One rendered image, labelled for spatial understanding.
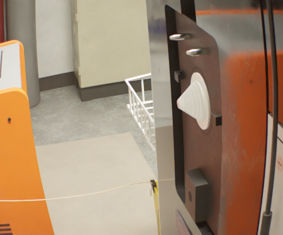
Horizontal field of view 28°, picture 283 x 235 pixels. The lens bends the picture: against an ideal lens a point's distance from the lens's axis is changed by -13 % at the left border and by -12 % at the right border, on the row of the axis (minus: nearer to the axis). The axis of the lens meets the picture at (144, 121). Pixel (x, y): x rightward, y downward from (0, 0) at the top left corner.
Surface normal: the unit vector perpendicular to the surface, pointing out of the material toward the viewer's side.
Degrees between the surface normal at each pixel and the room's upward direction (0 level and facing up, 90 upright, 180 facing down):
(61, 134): 0
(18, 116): 90
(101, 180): 0
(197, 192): 90
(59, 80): 90
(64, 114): 0
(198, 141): 90
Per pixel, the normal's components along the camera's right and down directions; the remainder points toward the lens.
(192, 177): -0.07, -0.91
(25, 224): 0.24, 0.38
